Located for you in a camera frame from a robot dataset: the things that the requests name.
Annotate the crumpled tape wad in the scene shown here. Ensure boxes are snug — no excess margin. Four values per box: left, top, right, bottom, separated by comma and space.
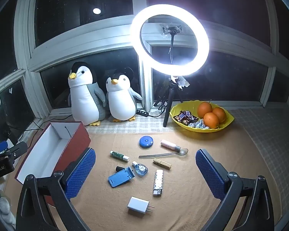
177, 76, 191, 90

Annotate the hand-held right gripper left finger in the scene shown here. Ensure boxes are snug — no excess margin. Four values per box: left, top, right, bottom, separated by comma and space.
16, 147, 97, 231

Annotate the green and white tube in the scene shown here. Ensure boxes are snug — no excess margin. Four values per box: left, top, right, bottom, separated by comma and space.
110, 150, 130, 162

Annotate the small penguin plush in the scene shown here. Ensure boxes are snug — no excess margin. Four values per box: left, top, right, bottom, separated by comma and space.
105, 67, 143, 123

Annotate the white ring light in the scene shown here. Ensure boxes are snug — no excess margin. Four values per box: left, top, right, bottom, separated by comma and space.
130, 3, 210, 76

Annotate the pink bottle with grey cap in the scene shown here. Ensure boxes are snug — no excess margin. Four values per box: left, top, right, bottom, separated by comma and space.
160, 140, 181, 151

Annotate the patterned white lighter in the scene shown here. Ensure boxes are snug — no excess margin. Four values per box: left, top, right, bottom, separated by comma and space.
153, 169, 164, 196

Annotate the plaid mat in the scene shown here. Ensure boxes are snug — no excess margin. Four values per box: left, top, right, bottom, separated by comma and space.
34, 108, 289, 198

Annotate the black ring light cable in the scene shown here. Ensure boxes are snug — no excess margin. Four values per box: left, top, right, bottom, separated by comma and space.
148, 96, 169, 118

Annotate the blue phone stand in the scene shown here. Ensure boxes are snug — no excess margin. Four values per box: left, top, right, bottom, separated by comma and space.
108, 167, 136, 188

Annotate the blue round tape measure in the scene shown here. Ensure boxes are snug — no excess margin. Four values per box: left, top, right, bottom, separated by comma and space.
139, 136, 155, 148

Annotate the wooden clothespin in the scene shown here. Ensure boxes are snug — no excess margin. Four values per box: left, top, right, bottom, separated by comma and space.
153, 157, 172, 169

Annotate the red cardboard box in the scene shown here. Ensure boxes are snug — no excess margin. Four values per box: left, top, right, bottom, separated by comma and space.
15, 121, 91, 207

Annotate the black power cable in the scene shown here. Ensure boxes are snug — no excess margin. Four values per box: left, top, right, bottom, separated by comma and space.
5, 119, 44, 137

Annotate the white wall charger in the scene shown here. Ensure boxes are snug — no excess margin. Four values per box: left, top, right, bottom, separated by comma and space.
127, 197, 156, 214

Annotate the metal spoon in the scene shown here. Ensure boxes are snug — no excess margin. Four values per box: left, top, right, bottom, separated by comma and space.
138, 148, 189, 159

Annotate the black gooseneck phone holder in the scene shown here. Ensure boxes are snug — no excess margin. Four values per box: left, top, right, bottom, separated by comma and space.
161, 23, 183, 64

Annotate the pile of wrapped candies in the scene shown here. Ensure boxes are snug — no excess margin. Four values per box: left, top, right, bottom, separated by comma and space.
188, 119, 210, 129

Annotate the large penguin plush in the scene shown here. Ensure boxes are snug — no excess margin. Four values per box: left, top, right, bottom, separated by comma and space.
67, 62, 106, 127

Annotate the yellow bowl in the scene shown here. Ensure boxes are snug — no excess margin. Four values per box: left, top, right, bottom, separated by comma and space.
170, 99, 235, 133

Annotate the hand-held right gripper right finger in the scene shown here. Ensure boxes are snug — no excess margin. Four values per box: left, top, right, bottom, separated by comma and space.
195, 149, 282, 231

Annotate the small blue perfume bottle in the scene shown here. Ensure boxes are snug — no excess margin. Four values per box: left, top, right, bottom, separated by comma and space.
132, 161, 148, 177

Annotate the white fluffy cloth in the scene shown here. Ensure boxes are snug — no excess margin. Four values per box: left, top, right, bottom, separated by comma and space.
0, 189, 16, 231

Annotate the orange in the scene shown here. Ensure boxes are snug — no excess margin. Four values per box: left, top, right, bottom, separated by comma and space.
197, 102, 213, 119
212, 107, 227, 123
203, 112, 219, 129

